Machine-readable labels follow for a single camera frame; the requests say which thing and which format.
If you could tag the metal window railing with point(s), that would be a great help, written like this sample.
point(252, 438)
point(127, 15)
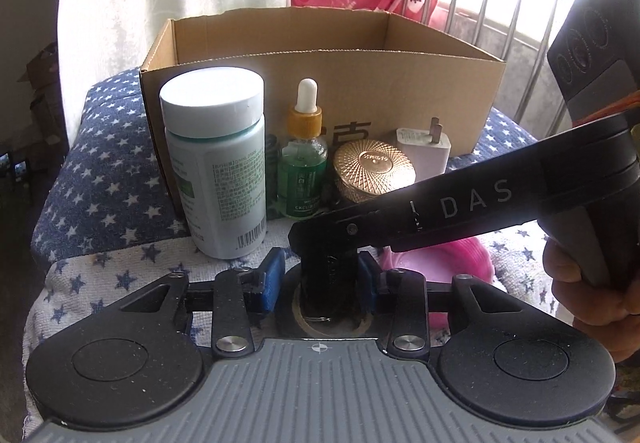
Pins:
point(540, 58)

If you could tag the gold patterned cosmetic jar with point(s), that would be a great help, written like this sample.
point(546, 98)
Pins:
point(372, 163)

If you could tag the person's right hand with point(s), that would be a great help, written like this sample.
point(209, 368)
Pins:
point(615, 313)

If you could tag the white pill bottle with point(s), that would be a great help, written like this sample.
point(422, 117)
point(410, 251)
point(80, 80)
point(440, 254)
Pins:
point(215, 183)

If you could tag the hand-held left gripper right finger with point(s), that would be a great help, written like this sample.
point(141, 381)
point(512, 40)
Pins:
point(365, 284)

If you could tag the white charger plug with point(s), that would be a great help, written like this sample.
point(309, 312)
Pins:
point(430, 153)

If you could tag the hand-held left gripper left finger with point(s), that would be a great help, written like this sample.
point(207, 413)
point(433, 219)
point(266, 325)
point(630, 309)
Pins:
point(274, 280)

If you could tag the green dropper bottle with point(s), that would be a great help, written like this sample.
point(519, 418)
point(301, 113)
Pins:
point(302, 173)

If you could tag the brown cardboard pile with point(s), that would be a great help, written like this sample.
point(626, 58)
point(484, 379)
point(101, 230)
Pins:
point(42, 88)

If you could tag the pink ribbed bowl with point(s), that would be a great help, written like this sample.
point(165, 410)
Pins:
point(465, 258)

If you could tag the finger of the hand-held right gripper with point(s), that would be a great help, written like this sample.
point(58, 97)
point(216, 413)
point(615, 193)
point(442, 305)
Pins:
point(340, 233)

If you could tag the black tape roll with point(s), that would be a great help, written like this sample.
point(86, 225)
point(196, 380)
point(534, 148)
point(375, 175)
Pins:
point(302, 323)

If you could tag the brown cardboard box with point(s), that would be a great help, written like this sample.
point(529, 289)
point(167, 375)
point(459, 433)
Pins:
point(350, 83)

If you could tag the blue white star blanket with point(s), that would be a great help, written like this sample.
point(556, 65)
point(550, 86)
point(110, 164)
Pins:
point(100, 173)

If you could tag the black key fob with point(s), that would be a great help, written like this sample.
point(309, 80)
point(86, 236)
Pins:
point(330, 283)

